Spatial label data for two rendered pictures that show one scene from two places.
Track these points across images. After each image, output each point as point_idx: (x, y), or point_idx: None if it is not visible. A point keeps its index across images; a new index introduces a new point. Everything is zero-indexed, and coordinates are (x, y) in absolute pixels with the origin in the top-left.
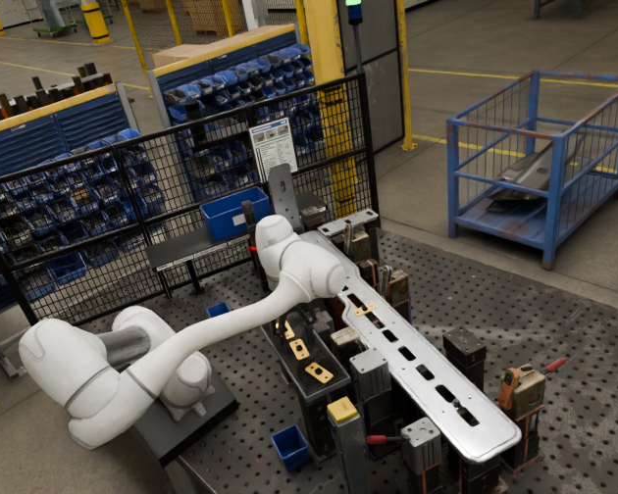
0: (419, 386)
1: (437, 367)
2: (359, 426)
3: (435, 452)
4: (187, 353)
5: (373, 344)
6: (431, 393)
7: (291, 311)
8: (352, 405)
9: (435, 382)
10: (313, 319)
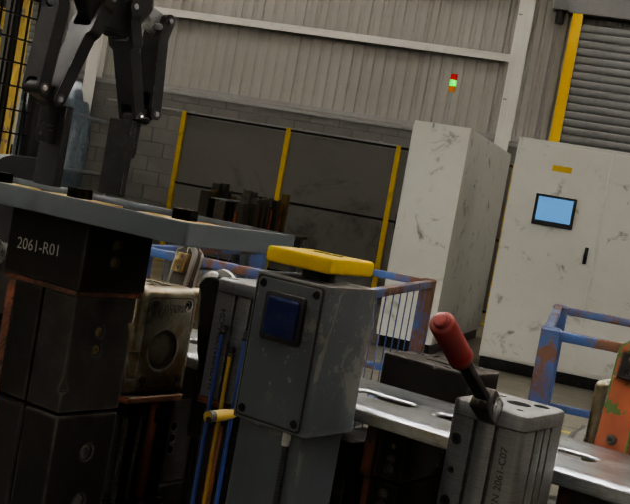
0: (391, 409)
1: (408, 396)
2: (366, 335)
3: (543, 487)
4: None
5: None
6: (432, 419)
7: (115, 27)
8: (350, 257)
9: (425, 410)
10: (154, 100)
